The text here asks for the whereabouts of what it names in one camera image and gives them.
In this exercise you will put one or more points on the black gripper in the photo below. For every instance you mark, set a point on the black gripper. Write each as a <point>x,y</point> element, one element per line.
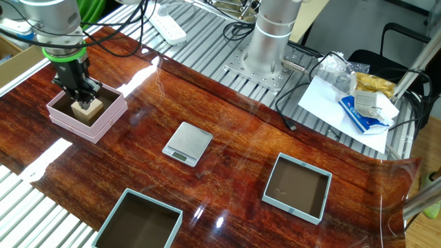
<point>72,74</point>

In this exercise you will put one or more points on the light wooden cube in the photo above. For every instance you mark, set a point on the light wooden cube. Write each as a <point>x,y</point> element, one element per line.
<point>91,113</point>

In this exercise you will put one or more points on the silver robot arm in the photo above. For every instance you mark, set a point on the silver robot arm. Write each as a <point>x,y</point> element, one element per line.
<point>272,41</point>

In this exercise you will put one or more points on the pink cardboard box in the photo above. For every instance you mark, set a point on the pink cardboard box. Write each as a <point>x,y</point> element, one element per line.
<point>103,128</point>

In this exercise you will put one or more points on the open cardboard box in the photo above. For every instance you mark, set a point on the open cardboard box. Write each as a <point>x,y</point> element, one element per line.
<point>20,67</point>

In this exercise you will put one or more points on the deep light blue box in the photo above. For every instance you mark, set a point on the deep light blue box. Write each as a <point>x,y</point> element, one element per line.
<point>138,224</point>

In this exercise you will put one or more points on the shallow light blue box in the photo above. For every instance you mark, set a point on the shallow light blue box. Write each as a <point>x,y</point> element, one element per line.
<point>296,189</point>

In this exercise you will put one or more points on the green cloth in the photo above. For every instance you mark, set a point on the green cloth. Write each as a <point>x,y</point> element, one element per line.
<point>91,12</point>

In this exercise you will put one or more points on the white power strip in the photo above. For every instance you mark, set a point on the white power strip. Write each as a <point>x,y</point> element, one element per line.
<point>169,25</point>

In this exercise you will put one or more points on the silver digital scale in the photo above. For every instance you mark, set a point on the silver digital scale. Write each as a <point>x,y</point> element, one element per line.
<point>189,139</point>

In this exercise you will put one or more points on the brass metal fixture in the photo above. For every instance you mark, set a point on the brass metal fixture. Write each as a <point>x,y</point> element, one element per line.
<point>237,7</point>

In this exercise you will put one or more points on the wood grain table mat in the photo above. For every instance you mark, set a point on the wood grain table mat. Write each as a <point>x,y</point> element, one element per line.
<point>241,179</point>

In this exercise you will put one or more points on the silver base connector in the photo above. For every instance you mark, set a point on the silver base connector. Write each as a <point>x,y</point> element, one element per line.
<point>293,65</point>

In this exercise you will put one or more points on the white paper sheet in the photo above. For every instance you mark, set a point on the white paper sheet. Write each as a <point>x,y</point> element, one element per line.
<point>318,100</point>

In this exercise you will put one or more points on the tan wooden board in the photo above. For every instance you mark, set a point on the tan wooden board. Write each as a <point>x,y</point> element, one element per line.
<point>310,17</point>

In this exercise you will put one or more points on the clear plastic bag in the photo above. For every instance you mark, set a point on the clear plastic bag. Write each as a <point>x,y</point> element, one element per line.
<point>330,63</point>

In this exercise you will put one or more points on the blue tissue pack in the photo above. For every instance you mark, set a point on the blue tissue pack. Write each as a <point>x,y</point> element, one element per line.
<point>353,115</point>

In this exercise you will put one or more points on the white plastic packet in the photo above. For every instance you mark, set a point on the white plastic packet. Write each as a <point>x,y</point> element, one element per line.
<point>366,101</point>

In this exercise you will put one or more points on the gold foil bag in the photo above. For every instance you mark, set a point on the gold foil bag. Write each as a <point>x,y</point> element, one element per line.
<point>373,84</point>

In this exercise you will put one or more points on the light green shoe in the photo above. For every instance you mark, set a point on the light green shoe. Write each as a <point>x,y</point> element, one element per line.
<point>434,210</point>

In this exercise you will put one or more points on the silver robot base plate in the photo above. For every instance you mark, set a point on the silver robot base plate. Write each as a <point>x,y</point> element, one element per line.
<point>234,67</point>

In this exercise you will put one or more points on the black metal frame chair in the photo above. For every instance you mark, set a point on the black metal frame chair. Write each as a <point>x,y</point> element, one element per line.
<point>368,58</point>

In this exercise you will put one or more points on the aluminium frame post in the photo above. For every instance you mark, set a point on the aluminium frame post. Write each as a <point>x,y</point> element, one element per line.
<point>418,62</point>
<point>418,203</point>

